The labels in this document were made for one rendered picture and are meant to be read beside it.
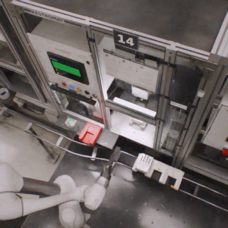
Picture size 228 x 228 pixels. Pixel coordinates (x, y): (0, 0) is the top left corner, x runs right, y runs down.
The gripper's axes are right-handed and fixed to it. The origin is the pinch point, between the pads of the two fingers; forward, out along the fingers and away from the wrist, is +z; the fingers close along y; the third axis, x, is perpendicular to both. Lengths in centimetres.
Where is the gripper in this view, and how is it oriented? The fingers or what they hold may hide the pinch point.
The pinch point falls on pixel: (117, 152)
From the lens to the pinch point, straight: 190.6
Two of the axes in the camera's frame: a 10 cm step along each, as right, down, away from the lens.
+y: -0.8, -4.9, -8.7
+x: -8.9, -3.5, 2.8
